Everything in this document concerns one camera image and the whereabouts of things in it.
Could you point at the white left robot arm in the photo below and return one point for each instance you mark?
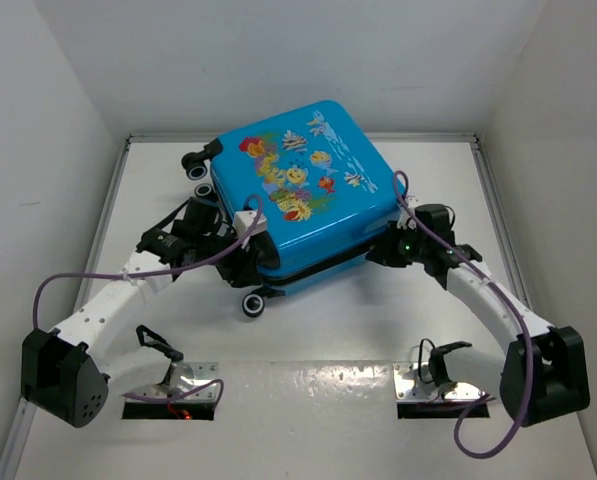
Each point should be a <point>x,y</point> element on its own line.
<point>100,350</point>

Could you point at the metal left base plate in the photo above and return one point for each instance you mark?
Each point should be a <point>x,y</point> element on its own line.
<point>190,382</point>

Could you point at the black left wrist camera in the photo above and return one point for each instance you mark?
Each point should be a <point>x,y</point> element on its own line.
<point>178,235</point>

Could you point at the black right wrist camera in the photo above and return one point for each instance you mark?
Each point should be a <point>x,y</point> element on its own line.
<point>438,233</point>

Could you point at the dark blue suitcase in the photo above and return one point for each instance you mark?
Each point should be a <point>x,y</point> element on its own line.
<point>326,194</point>

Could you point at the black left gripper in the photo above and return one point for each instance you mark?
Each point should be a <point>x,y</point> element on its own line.
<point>240,267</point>

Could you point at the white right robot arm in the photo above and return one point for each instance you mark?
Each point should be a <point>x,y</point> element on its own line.
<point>541,373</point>

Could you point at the metal base plate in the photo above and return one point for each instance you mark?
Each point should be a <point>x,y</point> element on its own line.
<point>411,390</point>
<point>190,382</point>

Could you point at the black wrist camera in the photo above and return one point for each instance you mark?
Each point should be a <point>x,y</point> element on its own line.
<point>178,235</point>
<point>438,233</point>

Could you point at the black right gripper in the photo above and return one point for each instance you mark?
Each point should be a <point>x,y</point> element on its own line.
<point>385,252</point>

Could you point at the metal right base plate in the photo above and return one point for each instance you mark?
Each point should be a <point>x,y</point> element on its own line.
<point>411,390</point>

